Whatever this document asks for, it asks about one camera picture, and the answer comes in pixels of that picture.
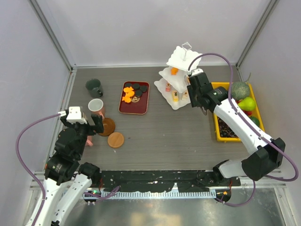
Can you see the pink mug near arm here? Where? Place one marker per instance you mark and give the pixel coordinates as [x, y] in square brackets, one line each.
[89, 141]

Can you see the white three-tier stand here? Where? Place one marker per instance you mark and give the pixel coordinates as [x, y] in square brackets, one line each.
[180, 59]

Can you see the black round cookies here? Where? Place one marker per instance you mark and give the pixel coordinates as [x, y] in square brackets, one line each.
[135, 89]

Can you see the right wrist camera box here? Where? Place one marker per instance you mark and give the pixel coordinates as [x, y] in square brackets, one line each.
[194, 72]

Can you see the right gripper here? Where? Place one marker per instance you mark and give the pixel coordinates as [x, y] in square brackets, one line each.
[194, 103]

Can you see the green lime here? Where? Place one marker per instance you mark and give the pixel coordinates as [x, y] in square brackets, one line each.
[255, 121]

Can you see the orange fish cookies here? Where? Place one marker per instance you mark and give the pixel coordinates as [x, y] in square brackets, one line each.
[128, 100]

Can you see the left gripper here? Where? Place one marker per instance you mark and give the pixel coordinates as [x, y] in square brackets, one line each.
[98, 120]

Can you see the dark green mug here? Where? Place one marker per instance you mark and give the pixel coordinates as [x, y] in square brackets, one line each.
[94, 88]

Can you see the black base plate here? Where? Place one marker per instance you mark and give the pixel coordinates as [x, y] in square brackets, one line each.
[158, 181]

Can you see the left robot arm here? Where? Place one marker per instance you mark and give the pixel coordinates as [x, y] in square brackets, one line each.
[65, 179]

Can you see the green pear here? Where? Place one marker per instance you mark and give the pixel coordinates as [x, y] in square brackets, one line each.
[247, 104]

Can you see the pink mug white inside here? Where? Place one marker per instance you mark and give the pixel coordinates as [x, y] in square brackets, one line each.
[97, 107]

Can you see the dark brown wooden saucer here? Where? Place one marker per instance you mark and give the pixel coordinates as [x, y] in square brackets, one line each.
[108, 126]

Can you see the dark grapes bunch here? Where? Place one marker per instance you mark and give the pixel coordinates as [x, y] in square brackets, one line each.
[225, 130]

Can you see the yellow fruit bin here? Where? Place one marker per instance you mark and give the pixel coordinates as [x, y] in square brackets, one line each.
[256, 113]

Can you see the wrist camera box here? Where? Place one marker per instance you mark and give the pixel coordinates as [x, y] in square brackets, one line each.
[194, 72]
[73, 115]

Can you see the metal serving tongs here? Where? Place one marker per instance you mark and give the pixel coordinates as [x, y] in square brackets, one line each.
[204, 110]

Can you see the red cherries cluster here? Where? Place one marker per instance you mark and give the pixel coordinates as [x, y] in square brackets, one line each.
[249, 113]

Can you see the cream cake slice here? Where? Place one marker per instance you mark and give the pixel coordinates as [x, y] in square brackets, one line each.
[185, 96]

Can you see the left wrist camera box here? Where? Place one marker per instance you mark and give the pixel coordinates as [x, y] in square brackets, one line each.
[73, 115]

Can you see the green melon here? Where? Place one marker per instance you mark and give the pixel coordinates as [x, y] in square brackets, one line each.
[240, 89]

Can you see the red dessert tray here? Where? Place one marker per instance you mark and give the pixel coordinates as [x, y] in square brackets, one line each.
[138, 107]

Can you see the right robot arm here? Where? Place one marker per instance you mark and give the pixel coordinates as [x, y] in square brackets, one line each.
[265, 152]

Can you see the light wooden coaster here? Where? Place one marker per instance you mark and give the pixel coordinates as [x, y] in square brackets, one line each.
[115, 140]

